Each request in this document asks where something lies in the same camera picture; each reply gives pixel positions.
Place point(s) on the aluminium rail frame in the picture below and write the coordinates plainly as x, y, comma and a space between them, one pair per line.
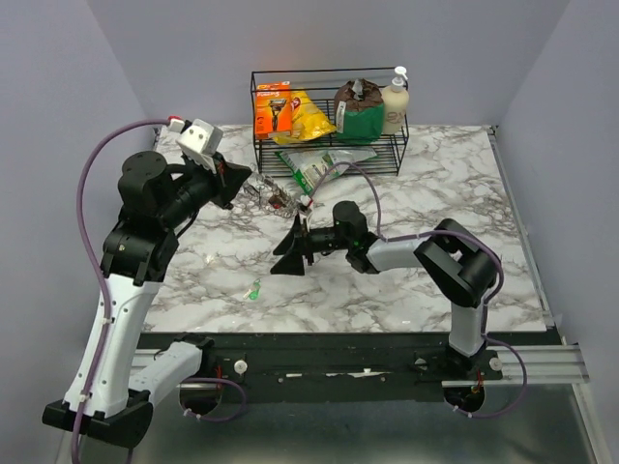
218, 377

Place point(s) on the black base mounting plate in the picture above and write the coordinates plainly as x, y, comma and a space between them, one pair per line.
355, 367

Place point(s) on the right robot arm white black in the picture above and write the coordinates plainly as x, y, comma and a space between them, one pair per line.
463, 268

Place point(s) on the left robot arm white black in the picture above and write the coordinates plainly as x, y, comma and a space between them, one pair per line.
106, 402

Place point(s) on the brown green bag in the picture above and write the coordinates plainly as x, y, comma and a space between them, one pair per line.
359, 112

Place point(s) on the yellow snack bag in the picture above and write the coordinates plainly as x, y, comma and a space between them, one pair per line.
309, 122

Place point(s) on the green white plastic pouch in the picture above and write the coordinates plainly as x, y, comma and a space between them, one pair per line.
309, 165

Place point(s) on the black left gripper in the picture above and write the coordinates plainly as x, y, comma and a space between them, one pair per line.
226, 182

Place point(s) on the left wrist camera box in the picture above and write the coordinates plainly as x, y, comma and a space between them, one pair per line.
199, 142

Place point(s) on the green key tag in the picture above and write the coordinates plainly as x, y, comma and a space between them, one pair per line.
253, 292

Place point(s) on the cream lotion pump bottle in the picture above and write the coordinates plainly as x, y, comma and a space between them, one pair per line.
395, 98

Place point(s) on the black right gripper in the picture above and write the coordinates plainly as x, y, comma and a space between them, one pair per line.
297, 243

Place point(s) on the orange razor package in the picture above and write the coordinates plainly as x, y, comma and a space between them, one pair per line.
272, 110

